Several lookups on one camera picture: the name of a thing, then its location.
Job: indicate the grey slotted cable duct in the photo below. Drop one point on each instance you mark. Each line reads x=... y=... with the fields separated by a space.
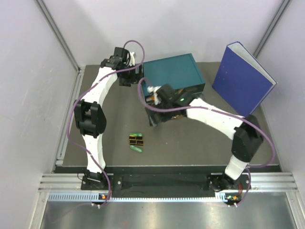
x=98 y=197

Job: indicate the teal drawer organizer box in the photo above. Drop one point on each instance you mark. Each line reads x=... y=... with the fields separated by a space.
x=178 y=71

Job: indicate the black gold eyeshadow palette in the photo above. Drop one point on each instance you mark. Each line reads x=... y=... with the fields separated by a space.
x=136 y=140

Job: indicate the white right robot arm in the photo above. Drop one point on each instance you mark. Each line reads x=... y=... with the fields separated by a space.
x=245 y=139

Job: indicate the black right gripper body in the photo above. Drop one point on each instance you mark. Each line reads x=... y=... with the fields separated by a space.
x=166 y=114

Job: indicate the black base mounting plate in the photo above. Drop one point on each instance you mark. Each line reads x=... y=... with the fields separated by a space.
x=165 y=181

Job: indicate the blue ring binder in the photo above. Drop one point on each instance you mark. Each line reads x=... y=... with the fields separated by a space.
x=241 y=80

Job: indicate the green mascara tube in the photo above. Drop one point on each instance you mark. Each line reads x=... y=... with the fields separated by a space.
x=139 y=150
x=136 y=134

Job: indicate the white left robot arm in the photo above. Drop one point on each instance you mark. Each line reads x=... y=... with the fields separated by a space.
x=90 y=118

